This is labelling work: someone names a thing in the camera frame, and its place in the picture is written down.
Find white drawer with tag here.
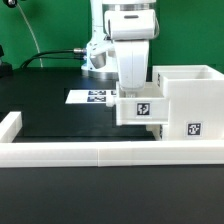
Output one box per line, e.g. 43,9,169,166
146,124,168,141
106,82,169,126

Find white drawer cabinet box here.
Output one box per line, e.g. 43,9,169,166
152,65,224,141

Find white front drawer with tag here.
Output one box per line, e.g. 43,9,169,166
146,124,168,141

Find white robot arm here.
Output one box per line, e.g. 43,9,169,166
81,0,159,79

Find white fiducial marker sheet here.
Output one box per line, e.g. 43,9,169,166
65,89,116,104

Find white U-shaped table fence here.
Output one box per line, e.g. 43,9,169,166
0,112,224,168

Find black device at left edge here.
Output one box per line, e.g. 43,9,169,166
0,45,13,78

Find black cables at robot base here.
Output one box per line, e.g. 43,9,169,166
19,47,88,69

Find thin white cable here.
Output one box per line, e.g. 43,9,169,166
15,3,44,69

